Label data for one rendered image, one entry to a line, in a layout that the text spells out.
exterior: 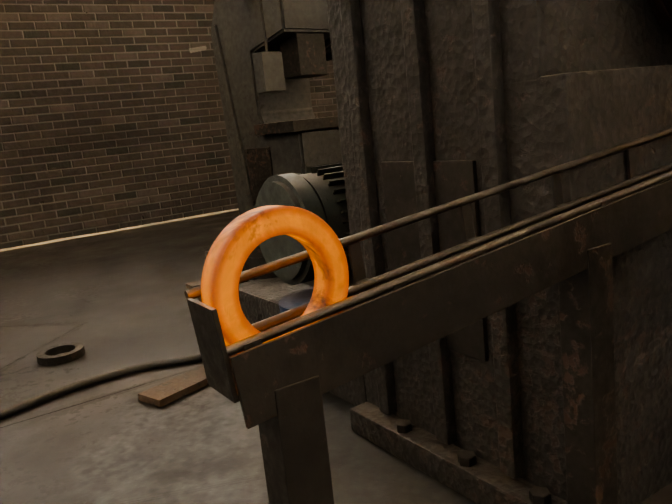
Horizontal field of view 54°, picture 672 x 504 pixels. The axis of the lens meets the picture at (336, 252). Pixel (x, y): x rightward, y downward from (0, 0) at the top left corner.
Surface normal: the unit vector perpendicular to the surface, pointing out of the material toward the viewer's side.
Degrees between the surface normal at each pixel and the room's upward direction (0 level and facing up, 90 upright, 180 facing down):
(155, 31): 90
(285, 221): 90
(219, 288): 90
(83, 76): 90
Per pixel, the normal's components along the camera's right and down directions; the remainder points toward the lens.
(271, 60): 0.68, 0.07
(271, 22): -0.73, 0.21
